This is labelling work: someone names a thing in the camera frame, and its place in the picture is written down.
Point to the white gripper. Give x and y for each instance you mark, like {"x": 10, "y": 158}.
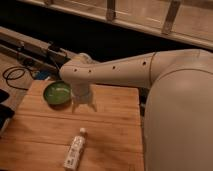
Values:
{"x": 82, "y": 94}

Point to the white plastic bottle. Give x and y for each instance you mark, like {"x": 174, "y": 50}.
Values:
{"x": 74, "y": 153}

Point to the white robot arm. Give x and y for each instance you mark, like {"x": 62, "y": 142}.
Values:
{"x": 178, "y": 121}

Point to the green ceramic bowl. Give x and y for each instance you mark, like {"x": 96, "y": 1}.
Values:
{"x": 57, "y": 93}

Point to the blue object behind table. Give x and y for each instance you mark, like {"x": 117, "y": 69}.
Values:
{"x": 42, "y": 75}

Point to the dark object at left edge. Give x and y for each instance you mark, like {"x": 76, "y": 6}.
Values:
{"x": 6, "y": 113}

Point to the black device on rail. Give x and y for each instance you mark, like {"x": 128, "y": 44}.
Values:
{"x": 56, "y": 52}

